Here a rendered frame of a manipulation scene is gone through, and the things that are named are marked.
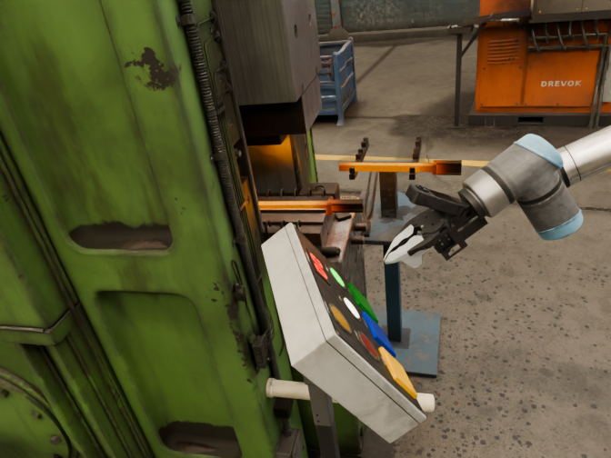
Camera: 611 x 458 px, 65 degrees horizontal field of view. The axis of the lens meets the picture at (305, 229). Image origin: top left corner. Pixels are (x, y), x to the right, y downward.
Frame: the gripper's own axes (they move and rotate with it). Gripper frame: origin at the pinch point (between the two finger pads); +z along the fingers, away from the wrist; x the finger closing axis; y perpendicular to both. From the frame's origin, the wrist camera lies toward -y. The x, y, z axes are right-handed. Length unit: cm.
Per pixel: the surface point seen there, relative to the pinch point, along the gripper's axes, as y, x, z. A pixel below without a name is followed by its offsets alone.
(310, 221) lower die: 6.5, 41.4, 13.3
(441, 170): 35, 62, -28
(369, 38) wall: 217, 777, -168
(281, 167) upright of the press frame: 3, 76, 14
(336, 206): 10.2, 45.0, 5.2
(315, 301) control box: -16.4, -18.3, 11.9
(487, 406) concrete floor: 122, 37, 11
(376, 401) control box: 0.3, -26.9, 14.3
